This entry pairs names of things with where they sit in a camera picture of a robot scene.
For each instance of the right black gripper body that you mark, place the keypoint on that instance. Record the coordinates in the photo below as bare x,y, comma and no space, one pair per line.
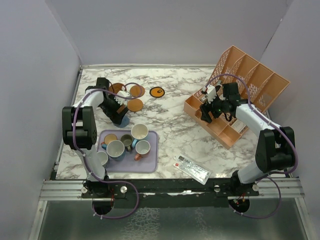
218,103

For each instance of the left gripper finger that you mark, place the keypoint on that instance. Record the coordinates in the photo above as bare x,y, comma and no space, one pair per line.
121,113
112,115

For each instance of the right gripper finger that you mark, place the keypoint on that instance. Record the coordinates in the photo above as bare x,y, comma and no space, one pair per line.
215,110
205,113

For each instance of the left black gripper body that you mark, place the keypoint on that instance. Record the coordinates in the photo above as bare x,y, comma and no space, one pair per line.
112,105

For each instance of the light wooden coaster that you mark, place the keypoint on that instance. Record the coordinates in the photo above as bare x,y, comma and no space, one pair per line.
135,105

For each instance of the blue round coaster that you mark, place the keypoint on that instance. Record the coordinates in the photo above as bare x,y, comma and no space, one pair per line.
125,121

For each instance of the dark brown grooved coaster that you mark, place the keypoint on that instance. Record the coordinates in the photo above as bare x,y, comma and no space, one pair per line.
116,87

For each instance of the dark brown ringed coaster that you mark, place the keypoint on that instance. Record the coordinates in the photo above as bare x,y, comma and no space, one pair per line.
137,91

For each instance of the black orange face coaster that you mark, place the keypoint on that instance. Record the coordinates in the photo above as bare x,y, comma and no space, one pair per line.
157,92

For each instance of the peach plastic desk organizer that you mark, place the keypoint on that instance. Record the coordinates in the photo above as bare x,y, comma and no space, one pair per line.
264,86

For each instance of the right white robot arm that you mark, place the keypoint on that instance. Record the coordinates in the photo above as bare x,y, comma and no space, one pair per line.
275,149

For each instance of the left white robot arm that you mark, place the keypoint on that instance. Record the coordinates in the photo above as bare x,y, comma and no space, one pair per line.
79,130

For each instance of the orange topped blue cup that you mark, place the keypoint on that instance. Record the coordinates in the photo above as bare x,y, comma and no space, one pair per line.
108,139

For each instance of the cream white mug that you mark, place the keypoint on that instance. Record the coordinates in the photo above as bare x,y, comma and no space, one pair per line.
139,131

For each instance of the white paper card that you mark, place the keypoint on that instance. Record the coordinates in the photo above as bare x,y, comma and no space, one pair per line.
239,126

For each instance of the olive green small mug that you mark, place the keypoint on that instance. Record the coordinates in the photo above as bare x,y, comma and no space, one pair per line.
127,141

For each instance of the large blue mug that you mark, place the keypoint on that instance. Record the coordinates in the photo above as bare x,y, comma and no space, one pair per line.
116,150

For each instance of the grey white mug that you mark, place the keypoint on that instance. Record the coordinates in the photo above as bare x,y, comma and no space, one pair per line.
103,157

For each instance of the lilac plastic tray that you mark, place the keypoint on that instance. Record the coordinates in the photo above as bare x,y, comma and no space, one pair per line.
147,164

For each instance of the clear plastic packet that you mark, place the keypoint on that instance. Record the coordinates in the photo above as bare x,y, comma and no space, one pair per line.
189,167

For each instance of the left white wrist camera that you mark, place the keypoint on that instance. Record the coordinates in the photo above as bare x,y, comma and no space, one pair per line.
121,97

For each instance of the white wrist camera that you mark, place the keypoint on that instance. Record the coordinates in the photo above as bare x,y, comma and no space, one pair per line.
121,97
210,93

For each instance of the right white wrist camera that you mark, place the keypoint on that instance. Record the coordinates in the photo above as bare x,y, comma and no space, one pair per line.
210,93

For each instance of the pink handled white mug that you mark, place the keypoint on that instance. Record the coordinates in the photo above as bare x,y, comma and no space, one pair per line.
142,149

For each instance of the black mounting rail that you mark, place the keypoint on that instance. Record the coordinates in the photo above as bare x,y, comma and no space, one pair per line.
164,193

